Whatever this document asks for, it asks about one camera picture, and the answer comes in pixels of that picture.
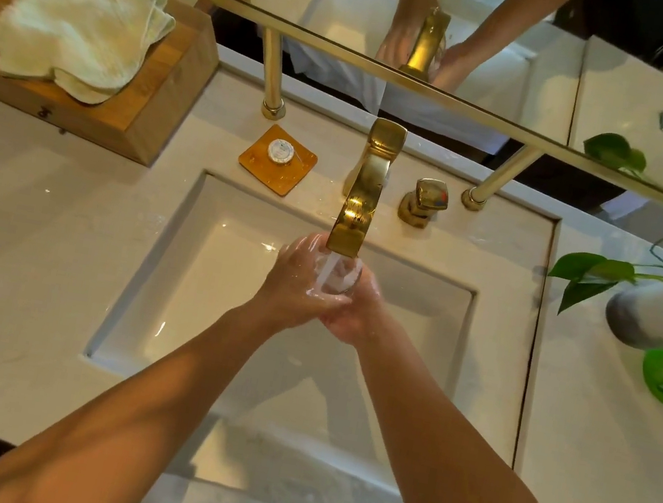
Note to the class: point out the amber square soap dish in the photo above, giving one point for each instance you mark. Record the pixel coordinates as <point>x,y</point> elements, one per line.
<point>276,166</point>

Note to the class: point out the person's right hand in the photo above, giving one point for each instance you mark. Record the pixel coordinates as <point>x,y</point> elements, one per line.
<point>355,319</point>

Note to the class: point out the gold framed mirror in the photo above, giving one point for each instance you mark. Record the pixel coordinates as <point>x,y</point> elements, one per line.
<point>557,77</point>

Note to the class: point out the gold mirror support post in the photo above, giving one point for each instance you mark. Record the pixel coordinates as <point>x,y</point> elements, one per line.
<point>272,73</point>
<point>499,175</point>

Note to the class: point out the white sink basin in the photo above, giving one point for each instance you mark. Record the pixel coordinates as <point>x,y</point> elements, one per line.
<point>206,278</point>

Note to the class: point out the person's right forearm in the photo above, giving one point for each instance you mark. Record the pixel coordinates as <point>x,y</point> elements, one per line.
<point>449,458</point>

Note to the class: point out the wooden box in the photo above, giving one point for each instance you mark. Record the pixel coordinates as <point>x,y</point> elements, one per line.
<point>160,99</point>

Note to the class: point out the person's left fingers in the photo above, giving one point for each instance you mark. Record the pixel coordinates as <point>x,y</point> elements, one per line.
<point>303,250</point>

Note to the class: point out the small round white soap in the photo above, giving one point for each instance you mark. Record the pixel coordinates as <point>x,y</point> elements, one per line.
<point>278,151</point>

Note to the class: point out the person's left forearm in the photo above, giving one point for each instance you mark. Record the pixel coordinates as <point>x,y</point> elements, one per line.
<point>153,408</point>

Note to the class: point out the person's right fingers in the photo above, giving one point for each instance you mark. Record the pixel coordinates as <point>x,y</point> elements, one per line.
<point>369,286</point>

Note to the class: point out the person's left hand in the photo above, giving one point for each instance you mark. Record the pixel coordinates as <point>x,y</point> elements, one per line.
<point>293,292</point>

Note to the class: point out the clear drinking glass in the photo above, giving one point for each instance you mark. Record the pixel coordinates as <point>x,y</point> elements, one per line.
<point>336,277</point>

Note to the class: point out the cream folded towel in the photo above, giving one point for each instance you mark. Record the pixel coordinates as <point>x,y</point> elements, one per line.
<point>72,21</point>

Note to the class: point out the gold faucet spout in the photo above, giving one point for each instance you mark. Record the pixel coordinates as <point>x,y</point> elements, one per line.
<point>362,202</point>

